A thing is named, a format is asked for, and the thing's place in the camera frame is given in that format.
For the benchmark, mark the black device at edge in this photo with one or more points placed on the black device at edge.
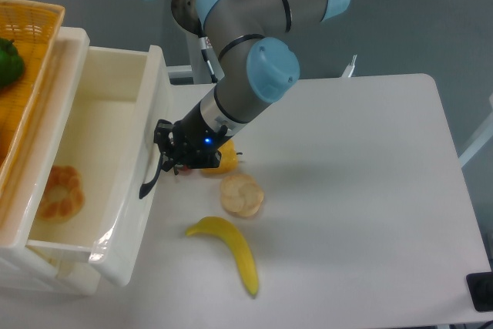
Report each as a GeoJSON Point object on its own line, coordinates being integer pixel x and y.
{"type": "Point", "coordinates": [480, 286]}

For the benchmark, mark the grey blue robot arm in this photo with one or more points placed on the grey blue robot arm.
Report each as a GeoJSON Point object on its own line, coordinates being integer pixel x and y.
{"type": "Point", "coordinates": [258, 69]}

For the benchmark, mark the white table frame bracket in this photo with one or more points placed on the white table frame bracket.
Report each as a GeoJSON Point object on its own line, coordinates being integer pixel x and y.
{"type": "Point", "coordinates": [349, 70]}

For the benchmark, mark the white drawer cabinet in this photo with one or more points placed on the white drawer cabinet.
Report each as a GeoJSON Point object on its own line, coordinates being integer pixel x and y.
{"type": "Point", "coordinates": [21, 266]}

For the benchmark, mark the orange woven basket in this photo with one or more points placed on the orange woven basket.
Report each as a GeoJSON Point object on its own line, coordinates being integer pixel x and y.
{"type": "Point", "coordinates": [33, 28]}

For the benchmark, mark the white top drawer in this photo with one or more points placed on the white top drawer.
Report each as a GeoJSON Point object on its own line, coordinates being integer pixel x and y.
{"type": "Point", "coordinates": [108, 139]}

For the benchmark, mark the green bell pepper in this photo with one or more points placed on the green bell pepper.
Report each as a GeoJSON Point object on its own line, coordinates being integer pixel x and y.
{"type": "Point", "coordinates": [12, 64]}

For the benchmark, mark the braided ring bread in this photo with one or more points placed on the braided ring bread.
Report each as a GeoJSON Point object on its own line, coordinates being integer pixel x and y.
{"type": "Point", "coordinates": [63, 196]}

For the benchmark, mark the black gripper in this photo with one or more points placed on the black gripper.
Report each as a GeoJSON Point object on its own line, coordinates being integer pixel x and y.
{"type": "Point", "coordinates": [196, 145]}

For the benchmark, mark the yellow banana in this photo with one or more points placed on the yellow banana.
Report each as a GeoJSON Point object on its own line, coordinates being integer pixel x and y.
{"type": "Point", "coordinates": [231, 236]}

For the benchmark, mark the round pale bread roll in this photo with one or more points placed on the round pale bread roll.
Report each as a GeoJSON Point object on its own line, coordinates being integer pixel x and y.
{"type": "Point", "coordinates": [241, 195]}

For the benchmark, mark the yellow bell pepper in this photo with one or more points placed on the yellow bell pepper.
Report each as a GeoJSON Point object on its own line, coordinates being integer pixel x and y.
{"type": "Point", "coordinates": [228, 162]}

